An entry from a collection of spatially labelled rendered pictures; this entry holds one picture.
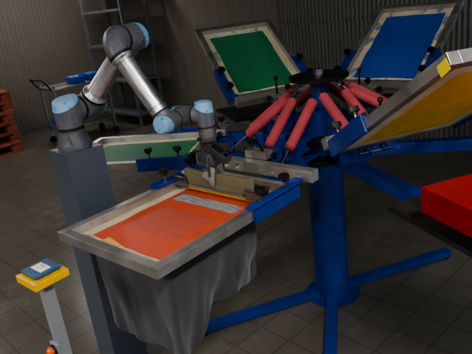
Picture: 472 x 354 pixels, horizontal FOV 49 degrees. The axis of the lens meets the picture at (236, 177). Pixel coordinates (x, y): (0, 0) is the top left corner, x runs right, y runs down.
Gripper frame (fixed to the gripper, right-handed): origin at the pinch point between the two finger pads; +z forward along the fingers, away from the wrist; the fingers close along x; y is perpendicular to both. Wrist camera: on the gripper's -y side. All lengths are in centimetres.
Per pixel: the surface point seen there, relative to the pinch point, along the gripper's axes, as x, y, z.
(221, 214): 14.4, -14.2, 6.3
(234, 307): -40, 41, 102
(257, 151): -26.6, -1.4, -6.0
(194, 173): 1.5, 12.3, -3.1
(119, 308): 51, 14, 39
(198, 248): 42, -29, 4
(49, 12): -325, 664, -79
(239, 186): 1.5, -13.9, -0.9
